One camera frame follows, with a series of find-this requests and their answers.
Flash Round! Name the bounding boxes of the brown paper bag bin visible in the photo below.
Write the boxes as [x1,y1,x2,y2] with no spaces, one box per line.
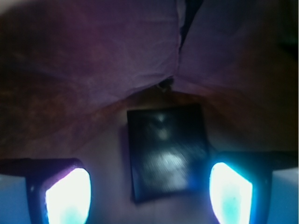
[0,0,299,168]

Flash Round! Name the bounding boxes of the black box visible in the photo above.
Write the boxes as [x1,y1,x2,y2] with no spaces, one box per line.
[127,104,210,203]

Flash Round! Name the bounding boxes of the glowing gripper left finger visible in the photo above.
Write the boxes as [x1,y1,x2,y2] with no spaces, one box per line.
[0,158,92,224]

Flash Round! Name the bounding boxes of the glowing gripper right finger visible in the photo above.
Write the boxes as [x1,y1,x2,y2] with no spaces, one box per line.
[209,151,299,224]

